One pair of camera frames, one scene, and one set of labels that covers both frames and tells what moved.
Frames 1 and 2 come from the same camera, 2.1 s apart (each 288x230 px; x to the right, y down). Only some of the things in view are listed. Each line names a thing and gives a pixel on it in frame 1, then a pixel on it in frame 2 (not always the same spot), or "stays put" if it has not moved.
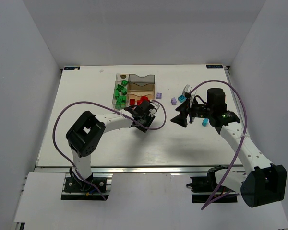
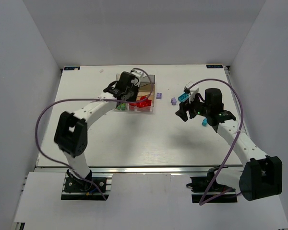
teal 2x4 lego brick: [182, 98] stays put
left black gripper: [145, 121] -> [128, 95]
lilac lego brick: [174, 101] stays put
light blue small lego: [205, 121] stays put
